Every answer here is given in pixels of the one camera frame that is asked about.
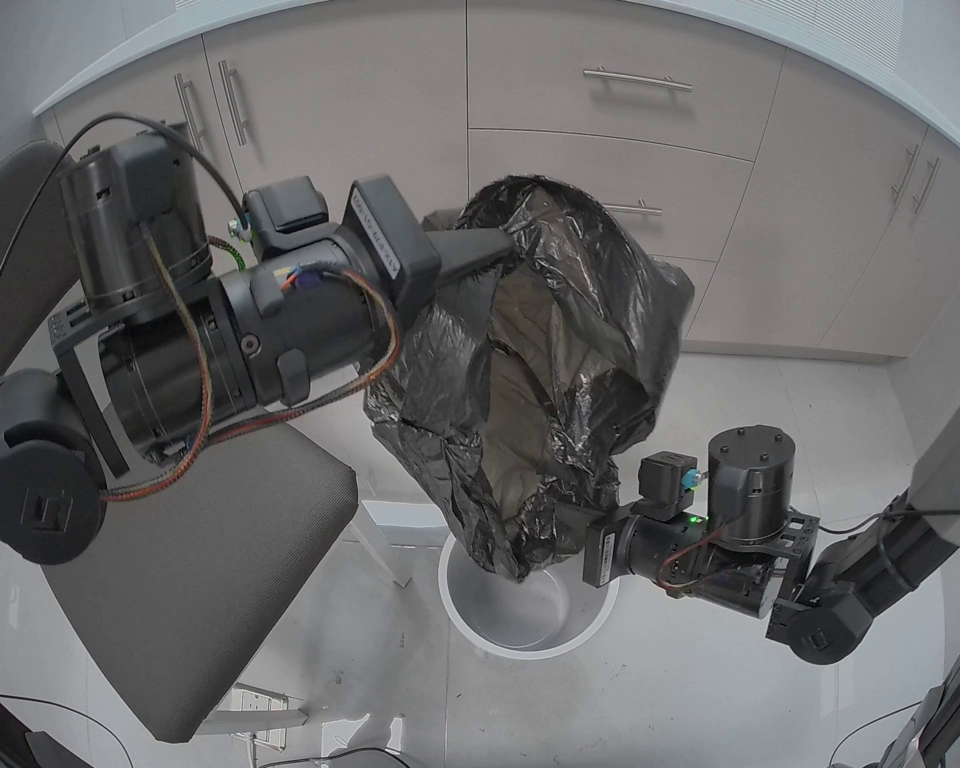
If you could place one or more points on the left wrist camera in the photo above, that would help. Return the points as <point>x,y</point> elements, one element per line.
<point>292,210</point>

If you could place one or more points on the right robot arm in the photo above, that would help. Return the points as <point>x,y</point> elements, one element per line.
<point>750,487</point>

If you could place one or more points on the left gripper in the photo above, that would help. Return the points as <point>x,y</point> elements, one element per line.
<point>315,322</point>

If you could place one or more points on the beige cabinet with drawers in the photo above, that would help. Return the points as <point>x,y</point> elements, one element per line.
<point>360,112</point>

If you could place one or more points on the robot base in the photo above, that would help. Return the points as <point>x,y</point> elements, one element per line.
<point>937,742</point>

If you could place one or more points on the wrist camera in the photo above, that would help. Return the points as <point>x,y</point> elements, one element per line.
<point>664,480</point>
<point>292,210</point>

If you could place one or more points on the black plastic bag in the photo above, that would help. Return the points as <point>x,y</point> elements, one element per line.
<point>585,300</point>

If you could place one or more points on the grey padded chair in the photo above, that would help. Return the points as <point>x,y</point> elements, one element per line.
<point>225,562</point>

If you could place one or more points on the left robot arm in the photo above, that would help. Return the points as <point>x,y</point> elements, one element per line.
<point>142,375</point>

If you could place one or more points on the white trash bin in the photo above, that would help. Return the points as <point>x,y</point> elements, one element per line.
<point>525,626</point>

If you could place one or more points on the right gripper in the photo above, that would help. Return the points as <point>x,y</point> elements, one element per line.
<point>645,551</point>

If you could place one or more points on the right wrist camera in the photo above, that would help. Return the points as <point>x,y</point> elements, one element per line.
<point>664,480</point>

